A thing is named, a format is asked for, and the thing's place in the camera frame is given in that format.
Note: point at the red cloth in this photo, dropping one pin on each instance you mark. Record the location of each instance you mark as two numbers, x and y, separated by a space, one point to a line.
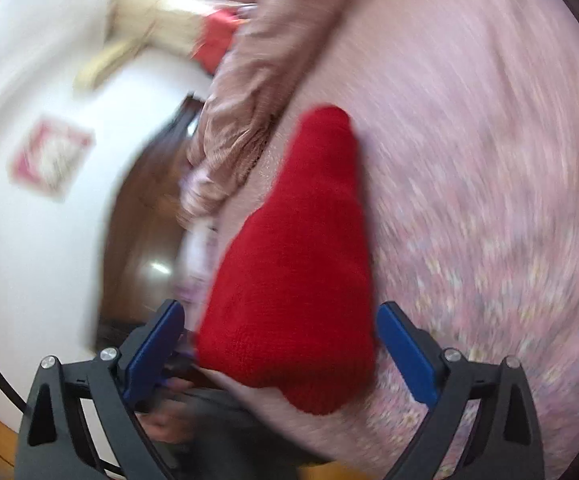
217 40

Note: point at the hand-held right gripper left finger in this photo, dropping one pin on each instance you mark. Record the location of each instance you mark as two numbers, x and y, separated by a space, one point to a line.
157 345

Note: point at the red knit sweater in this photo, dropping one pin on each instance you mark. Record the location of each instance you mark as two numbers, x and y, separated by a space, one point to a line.
294 260

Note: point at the beige curtain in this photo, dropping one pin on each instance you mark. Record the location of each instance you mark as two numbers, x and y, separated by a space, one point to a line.
169 20

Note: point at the pink floral bed sheet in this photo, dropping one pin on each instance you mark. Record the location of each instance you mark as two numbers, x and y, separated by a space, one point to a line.
469 160

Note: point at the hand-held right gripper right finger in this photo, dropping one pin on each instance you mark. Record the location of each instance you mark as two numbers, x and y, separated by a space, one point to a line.
407 355

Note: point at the person's left hand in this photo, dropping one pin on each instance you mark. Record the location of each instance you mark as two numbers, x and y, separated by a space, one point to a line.
167 422

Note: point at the pink framed wall picture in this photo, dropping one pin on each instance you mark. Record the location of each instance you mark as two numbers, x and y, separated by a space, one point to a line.
51 157

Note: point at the pink floral quilt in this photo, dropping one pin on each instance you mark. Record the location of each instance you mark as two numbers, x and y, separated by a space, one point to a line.
269 60

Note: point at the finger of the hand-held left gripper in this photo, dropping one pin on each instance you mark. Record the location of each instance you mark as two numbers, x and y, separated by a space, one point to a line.
182 365

